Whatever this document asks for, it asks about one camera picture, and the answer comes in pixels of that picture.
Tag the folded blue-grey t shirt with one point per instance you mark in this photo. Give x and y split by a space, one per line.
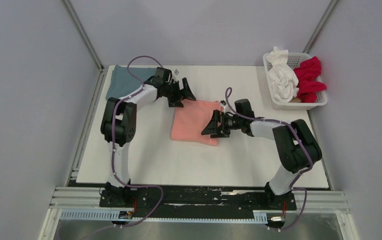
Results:
122 83

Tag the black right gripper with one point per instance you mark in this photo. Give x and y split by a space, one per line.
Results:
212 128

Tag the right aluminium frame post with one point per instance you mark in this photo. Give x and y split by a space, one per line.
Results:
330 9

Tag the aluminium frame post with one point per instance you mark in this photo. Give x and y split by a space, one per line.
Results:
82 33
330 9

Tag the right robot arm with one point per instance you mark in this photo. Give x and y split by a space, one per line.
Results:
297 148

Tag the pink t shirt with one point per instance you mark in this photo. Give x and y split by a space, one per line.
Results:
190 120

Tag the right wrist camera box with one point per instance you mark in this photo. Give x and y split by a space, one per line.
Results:
222 104

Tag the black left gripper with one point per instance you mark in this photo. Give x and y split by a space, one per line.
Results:
176 102

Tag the crumpled white t shirt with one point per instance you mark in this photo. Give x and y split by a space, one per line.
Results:
283 80

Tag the left aluminium frame post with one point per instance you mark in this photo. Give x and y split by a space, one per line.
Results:
82 33

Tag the aluminium front rail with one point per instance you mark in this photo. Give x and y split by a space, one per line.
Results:
318 201

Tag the crumpled red t shirt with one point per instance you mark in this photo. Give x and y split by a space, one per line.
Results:
307 74

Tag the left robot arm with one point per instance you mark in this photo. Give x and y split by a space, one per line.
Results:
119 126

